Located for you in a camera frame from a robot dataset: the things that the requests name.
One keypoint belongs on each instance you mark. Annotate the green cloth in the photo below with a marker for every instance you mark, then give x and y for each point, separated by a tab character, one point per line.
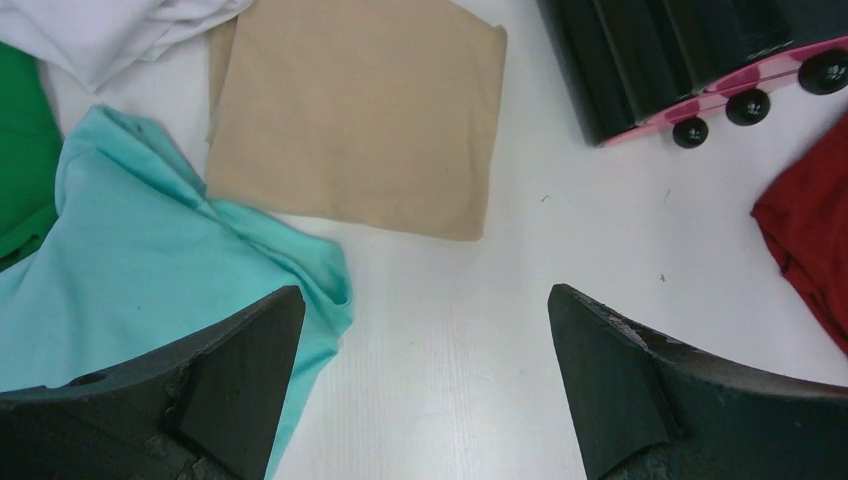
30	147

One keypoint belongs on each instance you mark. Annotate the teal cloth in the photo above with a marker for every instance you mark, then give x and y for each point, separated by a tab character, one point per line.
139	257

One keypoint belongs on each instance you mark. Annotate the red cloth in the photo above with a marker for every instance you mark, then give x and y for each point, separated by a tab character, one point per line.
802	216

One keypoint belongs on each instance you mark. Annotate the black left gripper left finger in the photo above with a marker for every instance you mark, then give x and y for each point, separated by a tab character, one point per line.
206	406

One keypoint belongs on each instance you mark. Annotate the beige folded cloth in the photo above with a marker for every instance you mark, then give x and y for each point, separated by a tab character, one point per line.
380	113

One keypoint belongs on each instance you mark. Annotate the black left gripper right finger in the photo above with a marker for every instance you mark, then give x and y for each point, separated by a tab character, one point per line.
645	405

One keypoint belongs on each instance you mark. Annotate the white crumpled cloth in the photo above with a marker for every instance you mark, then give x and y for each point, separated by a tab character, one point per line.
95	40

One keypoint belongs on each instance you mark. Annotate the pink top drawer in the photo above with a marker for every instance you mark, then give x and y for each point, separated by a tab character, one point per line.
774	72

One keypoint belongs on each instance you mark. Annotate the black pink drawer organizer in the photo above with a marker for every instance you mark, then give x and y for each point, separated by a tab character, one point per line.
626	61

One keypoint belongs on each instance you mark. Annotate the pink bottom drawer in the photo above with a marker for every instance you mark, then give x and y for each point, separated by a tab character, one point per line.
664	121

